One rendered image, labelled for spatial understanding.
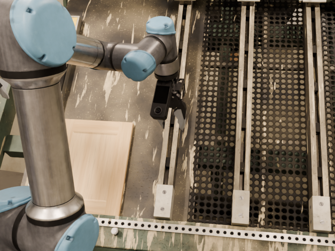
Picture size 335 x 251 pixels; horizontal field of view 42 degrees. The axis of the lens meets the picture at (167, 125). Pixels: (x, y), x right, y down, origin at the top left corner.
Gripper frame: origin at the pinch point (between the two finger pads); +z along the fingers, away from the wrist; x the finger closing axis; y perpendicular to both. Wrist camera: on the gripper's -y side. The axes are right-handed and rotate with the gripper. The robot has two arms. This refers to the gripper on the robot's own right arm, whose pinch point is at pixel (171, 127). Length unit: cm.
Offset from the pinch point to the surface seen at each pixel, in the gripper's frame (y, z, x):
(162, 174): 10.8, 34.9, 10.5
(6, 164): 164, 226, 253
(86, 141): 22, 32, 47
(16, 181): 140, 222, 226
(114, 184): 7, 40, 30
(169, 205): 0.3, 39.9, 5.5
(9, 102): 31, 23, 87
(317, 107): 51, 28, -45
